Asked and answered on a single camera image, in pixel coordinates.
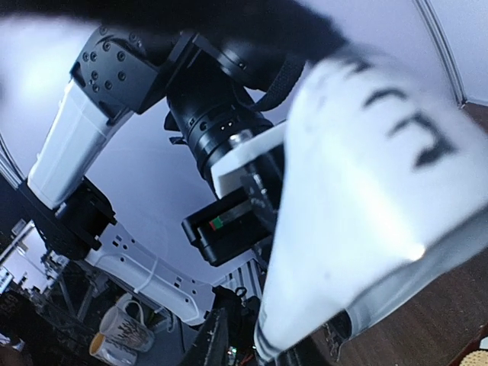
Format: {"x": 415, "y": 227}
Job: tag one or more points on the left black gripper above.
{"x": 243, "y": 217}

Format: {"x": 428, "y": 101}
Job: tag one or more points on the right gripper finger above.
{"x": 211, "y": 345}

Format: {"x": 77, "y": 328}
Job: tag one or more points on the white handled metal tongs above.
{"x": 385, "y": 189}

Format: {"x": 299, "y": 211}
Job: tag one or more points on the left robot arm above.
{"x": 123, "y": 180}

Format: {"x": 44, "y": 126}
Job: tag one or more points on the white printed mug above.
{"x": 122, "y": 334}

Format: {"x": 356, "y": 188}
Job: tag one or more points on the dark red cookie tray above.
{"x": 473, "y": 354}

